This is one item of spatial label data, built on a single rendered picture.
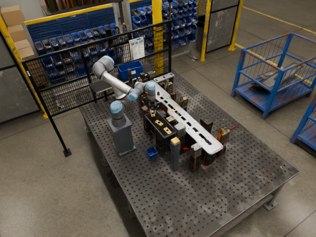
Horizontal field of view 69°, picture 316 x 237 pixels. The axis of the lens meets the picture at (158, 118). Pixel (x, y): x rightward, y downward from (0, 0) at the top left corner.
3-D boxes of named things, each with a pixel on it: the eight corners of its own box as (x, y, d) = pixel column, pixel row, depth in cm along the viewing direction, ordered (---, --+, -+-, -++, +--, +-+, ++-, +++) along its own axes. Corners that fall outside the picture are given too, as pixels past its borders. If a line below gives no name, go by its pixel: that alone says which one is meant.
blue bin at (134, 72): (143, 74, 310) (143, 66, 301) (122, 80, 302) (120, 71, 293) (139, 68, 321) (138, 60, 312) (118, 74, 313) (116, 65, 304)
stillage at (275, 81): (274, 76, 477) (291, 31, 411) (310, 96, 425) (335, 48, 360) (230, 95, 436) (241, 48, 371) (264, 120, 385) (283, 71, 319)
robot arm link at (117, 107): (109, 117, 226) (106, 106, 216) (116, 108, 234) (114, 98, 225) (119, 120, 222) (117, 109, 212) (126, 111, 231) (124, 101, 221)
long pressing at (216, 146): (227, 146, 221) (227, 145, 220) (209, 156, 213) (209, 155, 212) (153, 79, 307) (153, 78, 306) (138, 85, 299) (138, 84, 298)
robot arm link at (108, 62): (117, 111, 234) (91, 62, 204) (125, 102, 243) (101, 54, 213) (127, 111, 227) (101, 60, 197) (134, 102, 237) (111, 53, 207)
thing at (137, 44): (145, 57, 321) (144, 35, 300) (131, 61, 313) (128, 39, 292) (145, 56, 323) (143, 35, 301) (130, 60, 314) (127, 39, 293)
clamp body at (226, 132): (227, 154, 250) (233, 130, 225) (217, 160, 245) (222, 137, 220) (220, 147, 257) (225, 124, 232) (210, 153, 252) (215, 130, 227)
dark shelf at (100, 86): (156, 72, 319) (156, 70, 317) (95, 94, 286) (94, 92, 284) (148, 65, 333) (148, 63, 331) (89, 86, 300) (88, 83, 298)
